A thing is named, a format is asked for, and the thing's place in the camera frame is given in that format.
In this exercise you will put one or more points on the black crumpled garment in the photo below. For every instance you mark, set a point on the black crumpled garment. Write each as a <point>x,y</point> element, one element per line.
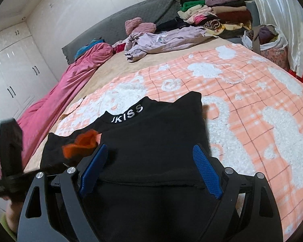
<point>169,25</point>

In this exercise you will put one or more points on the pink white plaid blanket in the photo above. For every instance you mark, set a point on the pink white plaid blanket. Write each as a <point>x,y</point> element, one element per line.
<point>242,105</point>

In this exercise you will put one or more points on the white satin curtain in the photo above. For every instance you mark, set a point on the white satin curtain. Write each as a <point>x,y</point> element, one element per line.
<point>280,10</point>

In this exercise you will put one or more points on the floral bag of clothes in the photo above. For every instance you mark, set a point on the floral bag of clothes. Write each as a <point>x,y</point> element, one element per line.
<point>272,50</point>

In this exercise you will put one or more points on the pink quilt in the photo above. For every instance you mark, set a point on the pink quilt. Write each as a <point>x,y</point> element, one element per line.
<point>53,100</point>

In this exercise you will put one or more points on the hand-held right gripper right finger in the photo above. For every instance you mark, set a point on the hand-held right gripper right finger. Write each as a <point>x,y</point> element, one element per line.
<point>207,169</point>

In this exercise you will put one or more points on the blue cloth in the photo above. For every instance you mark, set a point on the blue cloth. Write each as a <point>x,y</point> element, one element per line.
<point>87,48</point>

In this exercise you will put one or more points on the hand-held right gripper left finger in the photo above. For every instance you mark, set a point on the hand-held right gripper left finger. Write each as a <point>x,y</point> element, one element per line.
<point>93,167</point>

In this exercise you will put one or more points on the red bag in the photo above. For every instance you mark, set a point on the red bag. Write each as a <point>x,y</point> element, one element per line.
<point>301,77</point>

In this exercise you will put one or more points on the orange cloth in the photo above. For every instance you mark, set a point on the orange cloth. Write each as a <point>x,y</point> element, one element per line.
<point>83,141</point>

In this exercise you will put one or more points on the grey quilted headboard cover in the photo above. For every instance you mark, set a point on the grey quilted headboard cover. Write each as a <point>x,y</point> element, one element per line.
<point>103,27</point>

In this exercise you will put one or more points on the beige bed sheet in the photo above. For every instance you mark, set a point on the beige bed sheet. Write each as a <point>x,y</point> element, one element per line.
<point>121,65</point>

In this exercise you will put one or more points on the magenta cloth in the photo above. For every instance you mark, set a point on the magenta cloth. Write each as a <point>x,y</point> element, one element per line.
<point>119,48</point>

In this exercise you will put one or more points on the lilac garment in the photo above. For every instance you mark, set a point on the lilac garment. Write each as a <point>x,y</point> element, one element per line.
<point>166,39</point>

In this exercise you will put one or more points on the white wardrobe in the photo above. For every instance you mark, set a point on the white wardrobe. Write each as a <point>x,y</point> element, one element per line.
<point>12,75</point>

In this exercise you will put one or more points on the grey cushion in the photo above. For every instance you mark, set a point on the grey cushion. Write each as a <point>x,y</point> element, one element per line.
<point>253,17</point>

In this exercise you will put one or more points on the pink fluffy pillow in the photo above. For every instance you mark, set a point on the pink fluffy pillow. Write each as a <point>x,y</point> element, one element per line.
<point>140,25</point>

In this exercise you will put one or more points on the pile of folded clothes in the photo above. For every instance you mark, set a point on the pile of folded clothes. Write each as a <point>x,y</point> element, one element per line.
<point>222,10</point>

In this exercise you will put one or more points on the black shirt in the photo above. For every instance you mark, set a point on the black shirt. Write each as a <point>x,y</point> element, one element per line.
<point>154,143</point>

